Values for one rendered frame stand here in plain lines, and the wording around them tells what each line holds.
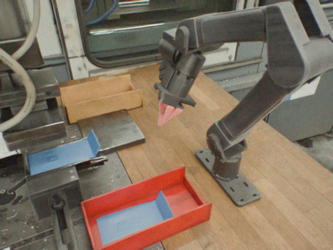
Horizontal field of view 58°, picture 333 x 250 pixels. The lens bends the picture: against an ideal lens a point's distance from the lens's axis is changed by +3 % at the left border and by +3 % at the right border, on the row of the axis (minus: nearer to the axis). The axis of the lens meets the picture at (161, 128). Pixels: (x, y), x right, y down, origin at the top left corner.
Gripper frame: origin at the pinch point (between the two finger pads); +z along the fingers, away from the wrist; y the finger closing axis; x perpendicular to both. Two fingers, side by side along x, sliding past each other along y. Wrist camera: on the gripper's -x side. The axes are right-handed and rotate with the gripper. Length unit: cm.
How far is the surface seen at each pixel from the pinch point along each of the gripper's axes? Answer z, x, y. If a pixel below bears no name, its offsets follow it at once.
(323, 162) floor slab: 22, -56, -165
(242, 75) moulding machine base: -11, -65, -70
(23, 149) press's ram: 7.4, 11.5, 30.5
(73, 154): 12.1, 3.5, 19.4
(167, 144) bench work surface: 7.6, -3.2, -7.2
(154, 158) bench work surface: 10.3, 1.1, -2.6
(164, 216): 12.1, 20.9, 0.5
